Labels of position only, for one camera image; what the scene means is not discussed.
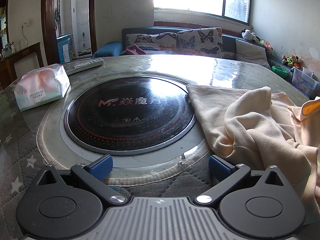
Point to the grey pillow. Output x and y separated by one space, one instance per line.
250 53

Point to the cream garment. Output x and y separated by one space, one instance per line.
237 120

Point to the blue sofa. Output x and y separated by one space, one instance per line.
110 48

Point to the clear plastic storage box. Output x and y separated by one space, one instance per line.
303 81

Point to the wall socket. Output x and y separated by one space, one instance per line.
25 25

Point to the dark wooden door frame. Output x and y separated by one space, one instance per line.
47 30

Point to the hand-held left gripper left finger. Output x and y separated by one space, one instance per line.
102 167

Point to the tall butterfly print cushion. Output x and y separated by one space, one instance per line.
200 41

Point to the pink plush toy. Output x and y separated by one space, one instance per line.
266 45

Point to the dark wooden sideboard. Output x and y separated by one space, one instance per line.
15 57

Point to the small plush toys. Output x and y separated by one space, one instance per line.
291 60

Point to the pink cloth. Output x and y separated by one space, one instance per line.
135 50

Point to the panda plush toy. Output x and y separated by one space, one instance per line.
248 35

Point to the grey remote control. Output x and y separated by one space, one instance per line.
82 65

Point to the green bowl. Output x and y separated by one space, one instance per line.
280 70

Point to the soft tissue pack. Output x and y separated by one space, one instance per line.
40 85

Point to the blue cabinet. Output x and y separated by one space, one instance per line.
63 48

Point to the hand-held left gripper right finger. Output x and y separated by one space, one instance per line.
220 166

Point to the round black induction cooktop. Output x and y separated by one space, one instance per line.
125 115

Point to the glass jars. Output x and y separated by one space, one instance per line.
10 47

